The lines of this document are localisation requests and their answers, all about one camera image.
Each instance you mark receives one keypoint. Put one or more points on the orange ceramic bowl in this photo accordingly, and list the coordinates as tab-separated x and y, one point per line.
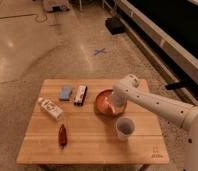
109	103

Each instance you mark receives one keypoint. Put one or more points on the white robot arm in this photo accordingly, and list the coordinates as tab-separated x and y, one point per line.
183	115

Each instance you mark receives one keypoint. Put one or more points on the dark candy bar box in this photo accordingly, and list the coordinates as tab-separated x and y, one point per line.
80	95

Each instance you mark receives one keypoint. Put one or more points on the blue sponge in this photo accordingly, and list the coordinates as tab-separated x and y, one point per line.
65	93

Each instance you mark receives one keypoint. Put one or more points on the white paper cup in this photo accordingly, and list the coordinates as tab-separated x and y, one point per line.
124	128

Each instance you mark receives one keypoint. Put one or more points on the wooden table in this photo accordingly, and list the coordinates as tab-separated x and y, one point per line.
91	137

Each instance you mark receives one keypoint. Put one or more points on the white plastic bottle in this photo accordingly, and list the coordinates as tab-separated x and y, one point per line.
50	108

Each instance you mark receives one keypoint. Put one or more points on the white device on floor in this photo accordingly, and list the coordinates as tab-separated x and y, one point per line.
51	5

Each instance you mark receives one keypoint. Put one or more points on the white metal rail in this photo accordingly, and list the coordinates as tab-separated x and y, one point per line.
167	32

